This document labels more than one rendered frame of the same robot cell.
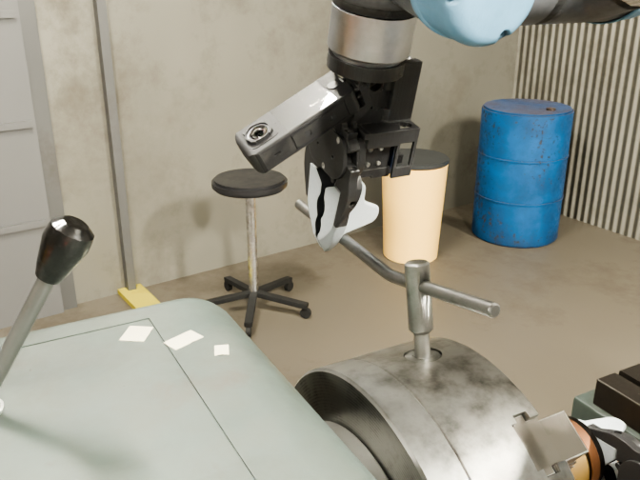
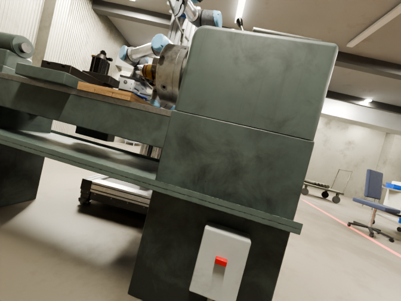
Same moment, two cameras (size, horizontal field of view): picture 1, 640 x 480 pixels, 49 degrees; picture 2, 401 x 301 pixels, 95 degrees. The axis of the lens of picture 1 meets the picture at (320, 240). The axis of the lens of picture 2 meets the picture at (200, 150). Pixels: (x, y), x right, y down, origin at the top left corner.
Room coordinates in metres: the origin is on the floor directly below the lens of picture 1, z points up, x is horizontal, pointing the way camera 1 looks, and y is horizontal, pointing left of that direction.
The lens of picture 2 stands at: (1.20, 0.72, 0.75)
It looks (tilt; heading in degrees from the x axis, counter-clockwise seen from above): 2 degrees down; 218
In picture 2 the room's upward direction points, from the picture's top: 14 degrees clockwise
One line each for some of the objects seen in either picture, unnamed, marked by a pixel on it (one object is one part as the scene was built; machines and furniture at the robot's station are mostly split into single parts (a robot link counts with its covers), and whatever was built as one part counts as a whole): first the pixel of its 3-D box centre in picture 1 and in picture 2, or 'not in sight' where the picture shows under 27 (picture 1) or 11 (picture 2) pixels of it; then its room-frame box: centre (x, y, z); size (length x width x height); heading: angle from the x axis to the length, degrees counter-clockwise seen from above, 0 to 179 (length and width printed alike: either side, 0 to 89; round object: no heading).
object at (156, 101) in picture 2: not in sight; (157, 100); (0.37, -0.42, 0.98); 0.11 x 0.08 x 0.11; 4
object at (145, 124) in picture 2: not in sight; (110, 116); (0.68, -0.41, 0.77); 2.10 x 0.34 x 0.18; 118
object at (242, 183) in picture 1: (249, 244); not in sight; (3.04, 0.33, 0.33); 0.55 x 0.53 x 0.66; 125
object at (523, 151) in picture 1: (520, 170); not in sight; (4.05, -1.20, 0.40); 0.53 x 0.53 x 0.80
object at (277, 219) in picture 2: not in sight; (101, 152); (0.68, -0.41, 0.55); 2.10 x 0.60 x 0.02; 118
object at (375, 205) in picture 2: not in sight; (375, 202); (-3.03, 1.25, 0.52); 0.60 x 0.57 x 1.03; 39
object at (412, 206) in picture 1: (412, 207); not in sight; (3.71, -0.52, 0.29); 0.38 x 0.36 x 0.58; 35
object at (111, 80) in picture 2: not in sight; (101, 79); (0.70, -0.61, 1.00); 0.20 x 0.10 x 0.05; 118
